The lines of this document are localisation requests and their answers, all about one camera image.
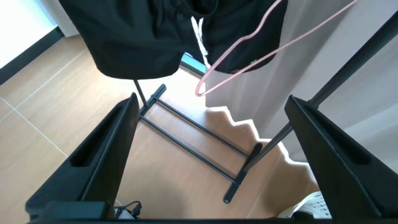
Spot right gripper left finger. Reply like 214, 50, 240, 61
24, 92, 141, 219

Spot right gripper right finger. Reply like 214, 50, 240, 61
284, 95, 398, 219

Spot pink clothes hanger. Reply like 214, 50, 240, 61
195, 0, 359, 98

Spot white laundry basket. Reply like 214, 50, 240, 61
277, 190, 332, 219

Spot black clothes rack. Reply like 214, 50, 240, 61
133, 11, 398, 205

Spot beige curtain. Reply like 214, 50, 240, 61
204, 0, 398, 174

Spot black shorts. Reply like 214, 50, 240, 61
58, 0, 289, 80

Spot window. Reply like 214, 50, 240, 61
179, 52, 206, 77

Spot white curtain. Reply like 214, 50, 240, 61
39, 0, 79, 37

